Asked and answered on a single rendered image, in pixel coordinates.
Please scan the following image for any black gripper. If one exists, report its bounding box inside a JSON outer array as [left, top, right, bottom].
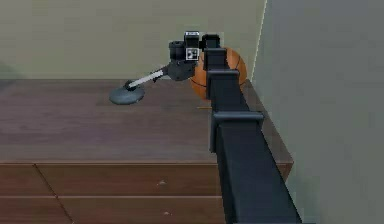
[[124, 40, 198, 91]]

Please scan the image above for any orange basketball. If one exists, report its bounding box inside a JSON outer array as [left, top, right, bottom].
[[189, 46, 249, 101]]

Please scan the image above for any brown wooden chest of drawers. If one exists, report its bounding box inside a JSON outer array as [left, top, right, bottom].
[[0, 78, 295, 224]]

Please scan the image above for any grey round disc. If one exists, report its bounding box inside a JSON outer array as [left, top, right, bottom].
[[108, 84, 146, 106]]

